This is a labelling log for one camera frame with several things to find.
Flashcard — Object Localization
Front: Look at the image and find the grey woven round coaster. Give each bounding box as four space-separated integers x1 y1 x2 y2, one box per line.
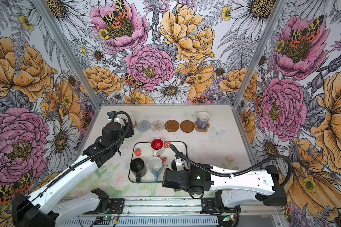
136 120 151 132

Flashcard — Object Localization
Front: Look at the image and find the multicolour woven round coaster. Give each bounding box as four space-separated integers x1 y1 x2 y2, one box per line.
151 120 165 132

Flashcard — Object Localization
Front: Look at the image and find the scratched dark wooden round coaster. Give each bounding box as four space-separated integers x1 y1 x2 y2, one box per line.
164 120 180 133

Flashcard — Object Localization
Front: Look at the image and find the paw shaped wooden coaster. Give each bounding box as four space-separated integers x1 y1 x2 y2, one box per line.
194 122 210 132

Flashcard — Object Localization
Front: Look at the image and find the plain wooden round coaster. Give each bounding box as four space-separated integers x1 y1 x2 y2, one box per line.
180 120 195 133

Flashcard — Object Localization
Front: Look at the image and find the lavender mug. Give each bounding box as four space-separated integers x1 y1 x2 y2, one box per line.
197 111 210 129

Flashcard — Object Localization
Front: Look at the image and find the grey mug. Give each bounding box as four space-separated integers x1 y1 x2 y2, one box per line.
171 159 177 171

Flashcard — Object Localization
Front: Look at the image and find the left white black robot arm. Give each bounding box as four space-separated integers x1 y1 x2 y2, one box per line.
11 111 134 227

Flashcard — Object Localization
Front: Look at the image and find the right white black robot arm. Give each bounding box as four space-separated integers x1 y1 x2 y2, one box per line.
162 144 292 213

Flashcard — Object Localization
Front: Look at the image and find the strawberry print serving tray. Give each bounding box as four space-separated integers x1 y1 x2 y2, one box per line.
128 141 188 183

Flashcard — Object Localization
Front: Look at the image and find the red inside white mug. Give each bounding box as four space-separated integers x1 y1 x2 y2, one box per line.
151 138 165 157

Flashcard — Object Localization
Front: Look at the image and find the black mug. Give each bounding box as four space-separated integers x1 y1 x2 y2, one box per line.
130 158 147 183

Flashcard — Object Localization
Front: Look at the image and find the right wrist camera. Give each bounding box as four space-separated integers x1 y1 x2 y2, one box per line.
175 158 189 171

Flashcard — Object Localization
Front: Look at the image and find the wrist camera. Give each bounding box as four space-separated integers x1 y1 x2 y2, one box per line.
107 111 116 120
175 158 189 171

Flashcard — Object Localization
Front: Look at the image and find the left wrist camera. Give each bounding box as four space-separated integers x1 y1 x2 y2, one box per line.
107 111 116 120

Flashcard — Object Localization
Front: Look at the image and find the aluminium front rail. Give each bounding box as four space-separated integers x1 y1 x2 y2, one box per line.
39 195 282 218

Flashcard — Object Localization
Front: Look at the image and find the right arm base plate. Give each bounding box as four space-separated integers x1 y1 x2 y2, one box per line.
200 197 241 216

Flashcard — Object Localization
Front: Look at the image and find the blue handled white mug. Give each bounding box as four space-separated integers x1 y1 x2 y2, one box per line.
147 157 163 182

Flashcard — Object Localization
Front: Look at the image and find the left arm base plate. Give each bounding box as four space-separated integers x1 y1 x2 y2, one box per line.
84 198 125 215

